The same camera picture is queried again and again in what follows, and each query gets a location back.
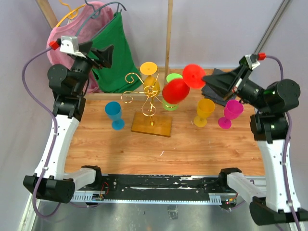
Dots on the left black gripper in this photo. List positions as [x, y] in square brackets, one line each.
[104, 56]

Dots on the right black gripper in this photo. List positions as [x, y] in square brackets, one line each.
[240, 70]

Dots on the pink wine glass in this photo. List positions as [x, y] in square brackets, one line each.
[232, 110]

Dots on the red wine glass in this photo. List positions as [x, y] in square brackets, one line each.
[178, 89]

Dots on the blue wine glass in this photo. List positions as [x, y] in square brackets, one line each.
[114, 112]

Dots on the green wine glass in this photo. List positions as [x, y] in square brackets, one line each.
[166, 105]

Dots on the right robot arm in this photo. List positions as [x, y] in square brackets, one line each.
[271, 126]

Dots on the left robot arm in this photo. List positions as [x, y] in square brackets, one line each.
[49, 181]

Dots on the orange yellow wine glass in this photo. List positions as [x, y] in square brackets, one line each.
[151, 86]

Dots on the amber rack base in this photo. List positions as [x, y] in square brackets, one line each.
[159, 125]

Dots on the grey folded cloth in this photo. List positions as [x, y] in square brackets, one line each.
[208, 93]

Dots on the pink shirt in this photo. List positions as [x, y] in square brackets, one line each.
[57, 57]

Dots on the green shirt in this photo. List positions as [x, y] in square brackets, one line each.
[112, 80]

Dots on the yellow clothes hanger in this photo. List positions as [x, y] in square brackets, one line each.
[72, 14]

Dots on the aluminium corner profile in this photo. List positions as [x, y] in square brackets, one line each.
[284, 5]

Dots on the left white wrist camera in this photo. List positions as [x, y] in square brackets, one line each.
[69, 44]

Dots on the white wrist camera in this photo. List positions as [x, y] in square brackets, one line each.
[69, 44]
[251, 61]

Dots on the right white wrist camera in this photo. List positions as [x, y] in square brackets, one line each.
[251, 61]

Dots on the wooden frame post left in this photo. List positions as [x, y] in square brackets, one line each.
[48, 13]

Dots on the wooden frame post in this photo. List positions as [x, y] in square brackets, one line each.
[168, 39]
[48, 13]

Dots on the wooden frame post centre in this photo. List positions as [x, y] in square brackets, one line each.
[168, 39]

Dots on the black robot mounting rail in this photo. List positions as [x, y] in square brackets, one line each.
[156, 189]

